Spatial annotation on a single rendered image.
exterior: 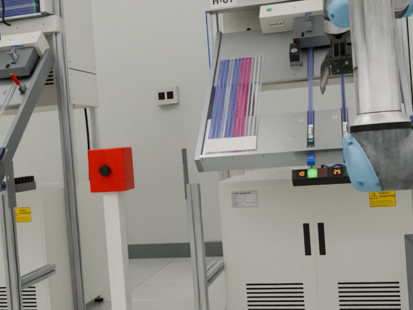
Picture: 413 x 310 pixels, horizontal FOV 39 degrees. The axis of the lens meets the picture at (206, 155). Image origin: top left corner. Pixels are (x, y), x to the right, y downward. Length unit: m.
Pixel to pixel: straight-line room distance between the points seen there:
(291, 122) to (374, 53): 0.85
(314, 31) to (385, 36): 1.09
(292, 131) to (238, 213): 0.45
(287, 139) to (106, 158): 0.67
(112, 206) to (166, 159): 1.86
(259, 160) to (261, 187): 0.33
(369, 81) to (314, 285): 1.22
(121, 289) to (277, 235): 0.61
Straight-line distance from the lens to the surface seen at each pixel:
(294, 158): 1.87
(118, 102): 4.13
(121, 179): 2.14
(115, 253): 2.21
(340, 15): 1.57
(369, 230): 2.19
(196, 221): 1.95
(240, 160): 1.89
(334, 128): 1.93
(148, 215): 4.09
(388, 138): 1.14
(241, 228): 2.23
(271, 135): 1.94
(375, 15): 1.18
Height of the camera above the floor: 0.78
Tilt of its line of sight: 1 degrees down
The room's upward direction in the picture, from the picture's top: 4 degrees counter-clockwise
